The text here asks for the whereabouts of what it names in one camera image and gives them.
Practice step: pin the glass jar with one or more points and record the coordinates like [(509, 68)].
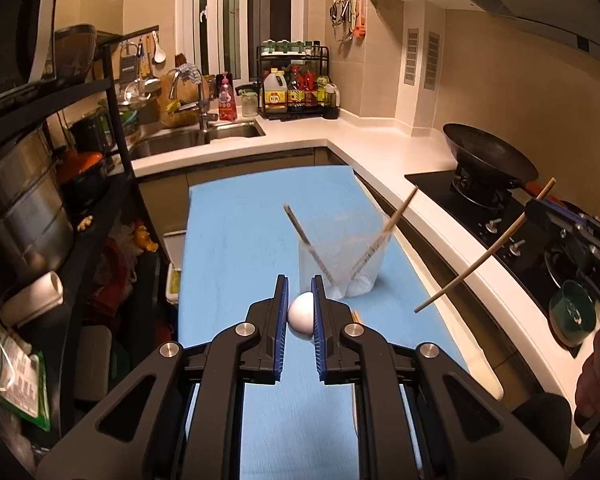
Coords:
[(250, 103)]

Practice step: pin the large steel pot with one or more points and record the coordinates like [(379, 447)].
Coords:
[(35, 231)]

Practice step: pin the green snack package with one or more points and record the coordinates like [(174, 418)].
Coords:
[(23, 382)]

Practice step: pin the chopstick in cup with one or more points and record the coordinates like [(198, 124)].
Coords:
[(383, 234), (306, 242)]

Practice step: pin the chopstick left in cup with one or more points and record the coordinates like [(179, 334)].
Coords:
[(306, 242)]

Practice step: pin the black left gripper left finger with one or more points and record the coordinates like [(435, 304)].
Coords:
[(178, 415)]

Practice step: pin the chrome faucet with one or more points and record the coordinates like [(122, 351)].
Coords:
[(201, 105)]

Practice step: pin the yellow label oil jug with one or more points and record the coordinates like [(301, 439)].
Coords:
[(275, 92)]

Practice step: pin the wooden chopstick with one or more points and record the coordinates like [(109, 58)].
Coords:
[(453, 243)]

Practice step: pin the chopstick right in cup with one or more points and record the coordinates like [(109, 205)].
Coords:
[(383, 234)]

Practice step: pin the steel sink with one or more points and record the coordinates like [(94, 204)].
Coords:
[(166, 141)]

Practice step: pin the white paper roll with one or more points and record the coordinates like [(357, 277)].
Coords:
[(42, 295)]

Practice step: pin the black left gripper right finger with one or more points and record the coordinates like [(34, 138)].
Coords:
[(419, 415)]

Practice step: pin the clear plastic cup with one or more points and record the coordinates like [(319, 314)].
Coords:
[(342, 241)]

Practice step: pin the white spoon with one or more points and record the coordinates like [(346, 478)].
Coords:
[(300, 316)]

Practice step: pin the black storage shelf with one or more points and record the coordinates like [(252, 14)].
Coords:
[(92, 211)]

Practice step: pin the green lid jar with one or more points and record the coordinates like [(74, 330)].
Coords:
[(572, 314)]

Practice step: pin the black gas stove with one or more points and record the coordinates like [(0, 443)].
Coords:
[(536, 259)]

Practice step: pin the black spice rack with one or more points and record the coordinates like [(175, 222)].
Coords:
[(310, 90)]

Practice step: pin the pink dish soap bottle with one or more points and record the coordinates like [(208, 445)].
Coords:
[(226, 98)]

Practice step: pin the hanging utensils rack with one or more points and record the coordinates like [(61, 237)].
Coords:
[(350, 17)]

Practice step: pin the blue table mat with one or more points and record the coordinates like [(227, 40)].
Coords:
[(238, 241)]

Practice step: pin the black wok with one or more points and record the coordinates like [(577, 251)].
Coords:
[(486, 166)]

